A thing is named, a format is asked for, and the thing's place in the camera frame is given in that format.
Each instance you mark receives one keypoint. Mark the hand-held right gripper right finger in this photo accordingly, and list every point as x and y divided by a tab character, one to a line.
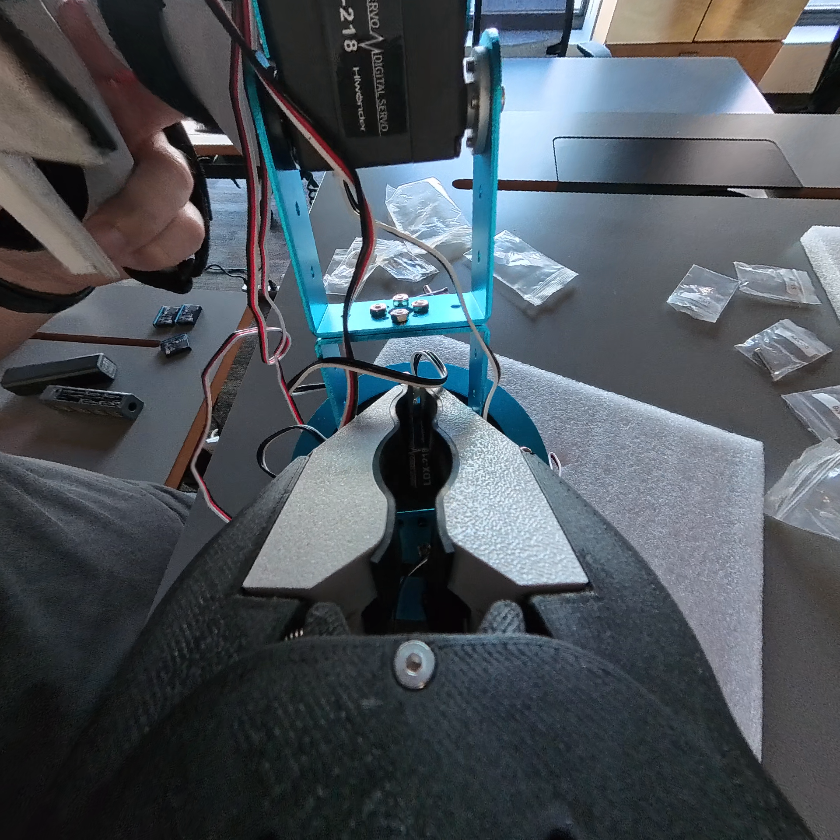
518	525

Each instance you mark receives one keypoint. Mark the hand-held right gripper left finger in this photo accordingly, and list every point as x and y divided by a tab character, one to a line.
321	525

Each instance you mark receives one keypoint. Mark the blue toy robot arm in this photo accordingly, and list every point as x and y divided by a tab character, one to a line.
380	85

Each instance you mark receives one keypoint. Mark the person's left forearm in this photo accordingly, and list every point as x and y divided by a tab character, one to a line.
13	331

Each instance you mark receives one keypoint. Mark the grey desk wooden edge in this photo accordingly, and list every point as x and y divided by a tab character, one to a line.
98	446
623	82

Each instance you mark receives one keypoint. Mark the person's left hand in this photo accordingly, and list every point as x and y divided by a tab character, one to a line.
151	210

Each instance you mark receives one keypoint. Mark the black wristband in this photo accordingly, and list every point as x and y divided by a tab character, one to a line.
39	295

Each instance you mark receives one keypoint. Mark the white foam sheet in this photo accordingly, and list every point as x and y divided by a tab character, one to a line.
623	492

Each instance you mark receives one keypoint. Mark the small blue circuit board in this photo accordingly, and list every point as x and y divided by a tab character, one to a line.
189	314
176	344
165	316

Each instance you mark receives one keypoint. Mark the small metal socket wrench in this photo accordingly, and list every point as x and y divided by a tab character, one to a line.
436	290

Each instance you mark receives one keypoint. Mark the pile of small plastic bags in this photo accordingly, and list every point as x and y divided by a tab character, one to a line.
525	266

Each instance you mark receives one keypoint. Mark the person's dark shirt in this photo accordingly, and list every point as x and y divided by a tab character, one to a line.
65	590

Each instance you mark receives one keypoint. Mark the white foam frame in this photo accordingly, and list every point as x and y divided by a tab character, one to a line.
823	256

